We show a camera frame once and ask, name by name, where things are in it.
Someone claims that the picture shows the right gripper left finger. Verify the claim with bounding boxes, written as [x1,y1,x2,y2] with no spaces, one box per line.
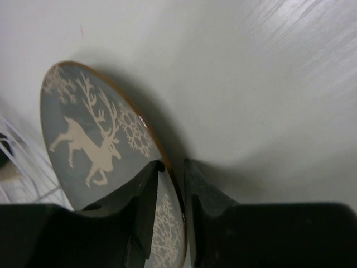
[1,160,165,267]

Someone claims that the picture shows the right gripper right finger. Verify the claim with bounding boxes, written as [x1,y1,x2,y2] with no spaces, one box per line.
[184,159,356,267]

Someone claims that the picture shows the black plate with deer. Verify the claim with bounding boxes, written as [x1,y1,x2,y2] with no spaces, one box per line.
[40,61,187,267]

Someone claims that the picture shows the white wire dish rack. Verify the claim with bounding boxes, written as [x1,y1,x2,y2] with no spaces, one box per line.
[1,117,72,209]

